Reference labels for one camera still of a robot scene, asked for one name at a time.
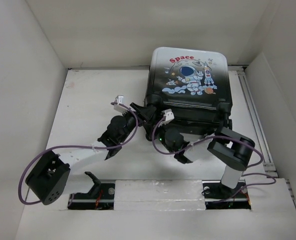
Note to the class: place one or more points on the black white astronaut suitcase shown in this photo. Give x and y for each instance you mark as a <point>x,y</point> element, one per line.
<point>195,85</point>

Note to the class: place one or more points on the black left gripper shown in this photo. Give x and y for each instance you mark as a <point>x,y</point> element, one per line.
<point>146,113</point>

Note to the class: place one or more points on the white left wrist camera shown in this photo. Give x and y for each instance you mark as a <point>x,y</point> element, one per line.
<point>119,102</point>

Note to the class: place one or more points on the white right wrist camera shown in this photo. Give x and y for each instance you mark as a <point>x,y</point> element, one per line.
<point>168,116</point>

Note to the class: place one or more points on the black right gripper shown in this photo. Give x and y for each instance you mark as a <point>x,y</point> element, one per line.
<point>148,128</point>

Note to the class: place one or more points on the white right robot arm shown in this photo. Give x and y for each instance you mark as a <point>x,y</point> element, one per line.
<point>231,148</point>

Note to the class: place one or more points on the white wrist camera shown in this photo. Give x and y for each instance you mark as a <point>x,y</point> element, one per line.
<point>119,102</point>
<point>168,116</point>

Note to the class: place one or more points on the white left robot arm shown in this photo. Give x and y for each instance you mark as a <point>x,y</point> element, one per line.
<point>46,176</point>

